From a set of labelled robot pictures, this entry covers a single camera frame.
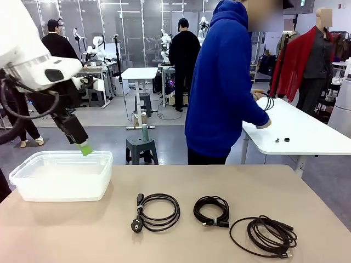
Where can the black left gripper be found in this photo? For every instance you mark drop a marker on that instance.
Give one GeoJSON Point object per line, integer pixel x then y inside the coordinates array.
{"type": "Point", "coordinates": [52, 102]}

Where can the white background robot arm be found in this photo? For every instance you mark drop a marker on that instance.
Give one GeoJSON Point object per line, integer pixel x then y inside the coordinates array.
{"type": "Point", "coordinates": [165, 41]}
{"type": "Point", "coordinates": [96, 46]}
{"type": "Point", "coordinates": [203, 27]}

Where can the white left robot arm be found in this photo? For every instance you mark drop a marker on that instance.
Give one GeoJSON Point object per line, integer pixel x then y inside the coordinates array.
{"type": "Point", "coordinates": [22, 54]}

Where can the person's right forearm blue sleeve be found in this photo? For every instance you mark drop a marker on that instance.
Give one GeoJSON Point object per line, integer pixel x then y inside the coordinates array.
{"type": "Point", "coordinates": [255, 117]}

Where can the person's left hand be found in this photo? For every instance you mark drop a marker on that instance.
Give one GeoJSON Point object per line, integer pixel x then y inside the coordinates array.
{"type": "Point", "coordinates": [257, 96]}

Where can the person's right hand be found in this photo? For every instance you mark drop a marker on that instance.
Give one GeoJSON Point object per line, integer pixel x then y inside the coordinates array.
{"type": "Point", "coordinates": [264, 124]}

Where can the grey plastic stool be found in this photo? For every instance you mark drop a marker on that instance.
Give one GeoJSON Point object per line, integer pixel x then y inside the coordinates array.
{"type": "Point", "coordinates": [144, 102]}
{"type": "Point", "coordinates": [96, 97]}
{"type": "Point", "coordinates": [141, 143]}

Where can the clear plastic storage bin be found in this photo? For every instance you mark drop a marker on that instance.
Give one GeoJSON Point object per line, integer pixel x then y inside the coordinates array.
{"type": "Point", "coordinates": [63, 186]}

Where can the grey workbench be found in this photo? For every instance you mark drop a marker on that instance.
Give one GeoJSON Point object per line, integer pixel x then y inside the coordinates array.
{"type": "Point", "coordinates": [101, 68]}

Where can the teal bottle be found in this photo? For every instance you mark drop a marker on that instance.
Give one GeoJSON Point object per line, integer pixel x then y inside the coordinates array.
{"type": "Point", "coordinates": [144, 132]}

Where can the man in black jacket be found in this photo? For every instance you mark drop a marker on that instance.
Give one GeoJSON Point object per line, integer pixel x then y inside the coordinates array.
{"type": "Point", "coordinates": [59, 48]}

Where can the white standing desk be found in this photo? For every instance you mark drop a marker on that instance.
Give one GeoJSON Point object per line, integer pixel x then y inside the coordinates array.
{"type": "Point", "coordinates": [140, 74]}

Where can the white device on stand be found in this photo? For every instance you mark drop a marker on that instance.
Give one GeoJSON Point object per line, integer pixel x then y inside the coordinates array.
{"type": "Point", "coordinates": [76, 34]}

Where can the person in black clothes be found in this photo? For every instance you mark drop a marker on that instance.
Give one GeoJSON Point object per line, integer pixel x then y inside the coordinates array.
{"type": "Point", "coordinates": [183, 60]}

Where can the person in blue hoodie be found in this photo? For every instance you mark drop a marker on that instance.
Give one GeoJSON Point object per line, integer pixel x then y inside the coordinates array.
{"type": "Point", "coordinates": [219, 82]}

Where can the black backpack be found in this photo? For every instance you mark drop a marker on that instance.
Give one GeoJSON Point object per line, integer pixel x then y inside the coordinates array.
{"type": "Point", "coordinates": [267, 64]}

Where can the person in olive jacket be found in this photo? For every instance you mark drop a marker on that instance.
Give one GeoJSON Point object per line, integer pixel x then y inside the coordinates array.
{"type": "Point", "coordinates": [281, 41]}

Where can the white table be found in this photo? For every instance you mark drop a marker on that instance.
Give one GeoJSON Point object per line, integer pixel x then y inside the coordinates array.
{"type": "Point", "coordinates": [301, 131]}

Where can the mannequin in grey shirt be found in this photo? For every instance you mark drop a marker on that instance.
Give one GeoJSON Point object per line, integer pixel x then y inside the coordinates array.
{"type": "Point", "coordinates": [318, 60]}

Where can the grey cylindrical machine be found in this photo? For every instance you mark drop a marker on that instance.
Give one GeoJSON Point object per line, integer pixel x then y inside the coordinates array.
{"type": "Point", "coordinates": [342, 109]}

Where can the clothes rack with garments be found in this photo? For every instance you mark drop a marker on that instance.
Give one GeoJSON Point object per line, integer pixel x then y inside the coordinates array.
{"type": "Point", "coordinates": [341, 46]}

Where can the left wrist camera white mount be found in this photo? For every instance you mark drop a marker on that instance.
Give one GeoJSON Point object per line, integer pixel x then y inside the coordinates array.
{"type": "Point", "coordinates": [97, 84]}

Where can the black camera tripod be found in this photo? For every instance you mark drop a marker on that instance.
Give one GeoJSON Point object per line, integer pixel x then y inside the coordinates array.
{"type": "Point", "coordinates": [116, 36]}

